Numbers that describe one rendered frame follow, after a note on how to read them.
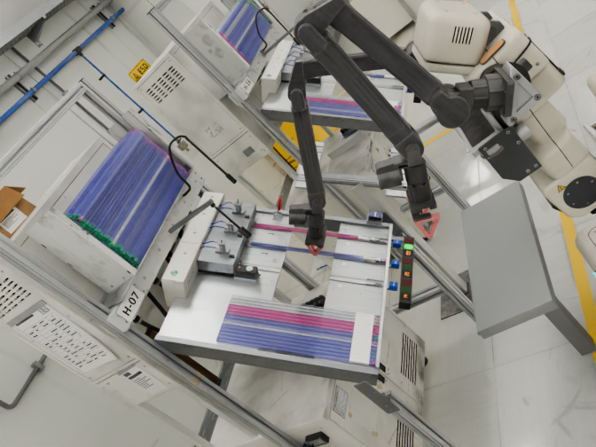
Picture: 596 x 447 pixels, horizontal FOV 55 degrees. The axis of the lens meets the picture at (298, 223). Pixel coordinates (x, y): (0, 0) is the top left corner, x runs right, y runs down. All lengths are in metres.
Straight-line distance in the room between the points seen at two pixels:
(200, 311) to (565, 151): 1.22
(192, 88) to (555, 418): 2.17
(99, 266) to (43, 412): 1.54
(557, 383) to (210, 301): 1.31
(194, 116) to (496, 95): 1.97
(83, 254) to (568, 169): 1.44
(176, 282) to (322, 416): 0.67
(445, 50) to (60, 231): 1.21
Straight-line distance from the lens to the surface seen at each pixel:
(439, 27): 1.50
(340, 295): 1.99
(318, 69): 1.80
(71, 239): 1.87
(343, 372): 1.81
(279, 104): 3.01
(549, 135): 1.72
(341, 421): 2.11
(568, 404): 2.33
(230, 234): 2.13
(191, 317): 1.96
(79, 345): 2.09
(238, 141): 3.09
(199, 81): 2.98
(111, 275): 1.92
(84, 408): 3.43
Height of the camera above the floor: 1.82
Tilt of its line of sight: 22 degrees down
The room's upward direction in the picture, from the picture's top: 47 degrees counter-clockwise
